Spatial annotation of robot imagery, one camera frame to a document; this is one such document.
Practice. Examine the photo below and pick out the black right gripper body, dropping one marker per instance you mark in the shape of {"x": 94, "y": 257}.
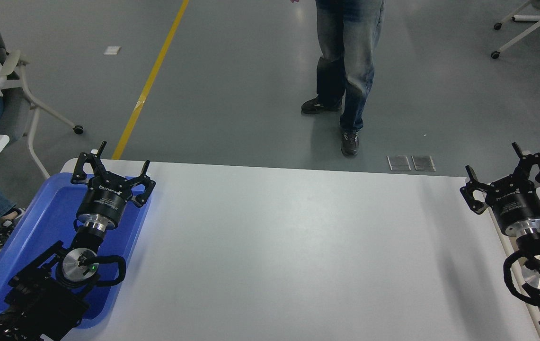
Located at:
{"x": 518, "y": 203}

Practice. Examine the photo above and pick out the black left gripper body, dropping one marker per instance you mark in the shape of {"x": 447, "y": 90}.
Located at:
{"x": 104, "y": 201}

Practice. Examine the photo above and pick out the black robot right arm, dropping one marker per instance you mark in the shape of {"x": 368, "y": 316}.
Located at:
{"x": 537, "y": 246}

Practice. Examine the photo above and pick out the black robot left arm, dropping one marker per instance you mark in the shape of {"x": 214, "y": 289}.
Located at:
{"x": 38, "y": 303}

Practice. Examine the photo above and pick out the metal floor plate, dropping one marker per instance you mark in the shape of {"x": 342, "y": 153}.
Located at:
{"x": 423, "y": 163}
{"x": 398, "y": 163}

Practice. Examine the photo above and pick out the blue plastic tray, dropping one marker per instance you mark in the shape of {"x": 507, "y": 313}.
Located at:
{"x": 47, "y": 213}

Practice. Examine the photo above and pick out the grey office chair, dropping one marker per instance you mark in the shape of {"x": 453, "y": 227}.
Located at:
{"x": 12, "y": 109}

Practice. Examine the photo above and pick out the white wheeled chair base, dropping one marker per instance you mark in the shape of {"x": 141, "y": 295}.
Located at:
{"x": 539, "y": 19}

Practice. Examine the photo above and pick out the standing person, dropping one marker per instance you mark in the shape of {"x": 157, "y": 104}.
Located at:
{"x": 350, "y": 47}

